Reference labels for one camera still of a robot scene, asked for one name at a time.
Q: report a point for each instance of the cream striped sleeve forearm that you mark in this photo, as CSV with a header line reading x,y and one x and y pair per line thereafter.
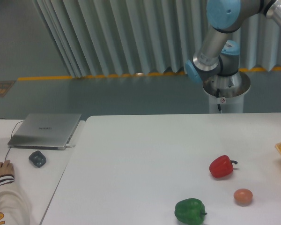
x,y
13,207

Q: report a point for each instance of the pleated grey curtain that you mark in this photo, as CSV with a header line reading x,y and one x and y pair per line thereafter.
x,y
116,37

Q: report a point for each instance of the dark grey small device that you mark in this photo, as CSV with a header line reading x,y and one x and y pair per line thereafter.
x,y
37,158

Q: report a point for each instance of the brown egg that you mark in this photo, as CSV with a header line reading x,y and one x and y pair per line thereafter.
x,y
243,196

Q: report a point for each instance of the silver closed laptop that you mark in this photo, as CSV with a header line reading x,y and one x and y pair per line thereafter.
x,y
45,131

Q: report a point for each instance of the white side table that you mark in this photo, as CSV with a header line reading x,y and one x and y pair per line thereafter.
x,y
37,185

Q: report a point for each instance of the red bell pepper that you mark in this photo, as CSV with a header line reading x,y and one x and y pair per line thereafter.
x,y
222,166

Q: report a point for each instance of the green bell pepper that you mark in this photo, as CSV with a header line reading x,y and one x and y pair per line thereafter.
x,y
190,211

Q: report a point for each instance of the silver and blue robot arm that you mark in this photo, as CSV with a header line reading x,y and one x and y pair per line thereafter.
x,y
215,47

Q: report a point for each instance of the person's hand on mouse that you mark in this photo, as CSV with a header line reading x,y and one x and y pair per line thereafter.
x,y
7,168

